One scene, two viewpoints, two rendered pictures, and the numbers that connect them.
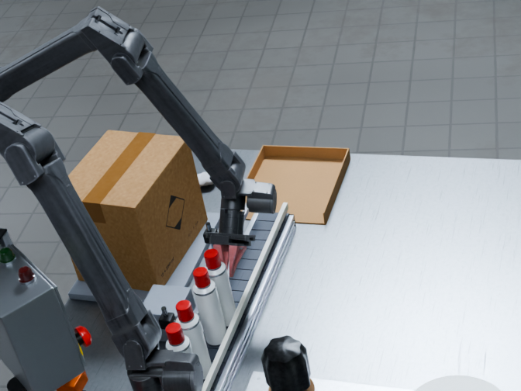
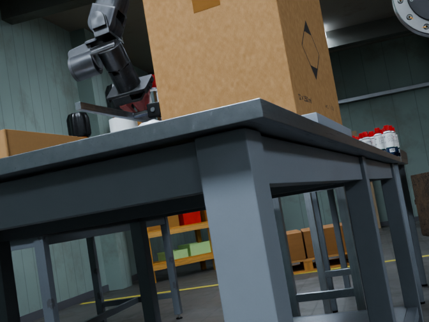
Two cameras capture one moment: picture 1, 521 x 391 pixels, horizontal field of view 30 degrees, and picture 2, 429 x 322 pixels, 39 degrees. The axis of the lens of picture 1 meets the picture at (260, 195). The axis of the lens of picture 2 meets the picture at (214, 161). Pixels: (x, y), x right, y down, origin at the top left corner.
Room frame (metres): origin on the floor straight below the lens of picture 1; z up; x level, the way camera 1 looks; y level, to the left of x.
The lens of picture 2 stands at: (3.14, 0.17, 0.72)
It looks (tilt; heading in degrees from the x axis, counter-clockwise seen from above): 5 degrees up; 177
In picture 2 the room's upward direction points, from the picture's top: 10 degrees counter-clockwise
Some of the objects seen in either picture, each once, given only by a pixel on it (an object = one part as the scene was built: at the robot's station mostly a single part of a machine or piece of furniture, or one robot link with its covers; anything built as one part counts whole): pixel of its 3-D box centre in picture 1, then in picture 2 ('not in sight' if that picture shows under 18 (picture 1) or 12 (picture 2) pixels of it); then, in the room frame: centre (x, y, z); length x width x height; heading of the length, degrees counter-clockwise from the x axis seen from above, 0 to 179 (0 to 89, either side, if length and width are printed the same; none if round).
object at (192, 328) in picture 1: (192, 340); not in sight; (1.52, 0.20, 0.98); 0.05 x 0.05 x 0.20
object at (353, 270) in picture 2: not in sight; (327, 243); (0.00, 0.86, 0.47); 1.17 x 0.36 x 0.95; 157
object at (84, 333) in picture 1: (81, 337); not in sight; (1.22, 0.34, 1.32); 0.04 x 0.03 x 0.04; 32
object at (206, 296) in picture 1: (208, 306); not in sight; (1.62, 0.16, 0.98); 0.05 x 0.05 x 0.20
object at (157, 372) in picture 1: (149, 378); not in sight; (1.23, 0.26, 1.18); 0.07 x 0.06 x 0.07; 74
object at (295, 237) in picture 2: not in sight; (303, 249); (-3.28, 1.31, 0.20); 1.15 x 0.83 x 0.40; 77
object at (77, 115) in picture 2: not in sight; (82, 151); (0.89, -0.18, 1.04); 0.09 x 0.09 x 0.29
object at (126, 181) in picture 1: (132, 209); (248, 66); (2.04, 0.33, 0.99); 0.30 x 0.24 x 0.27; 152
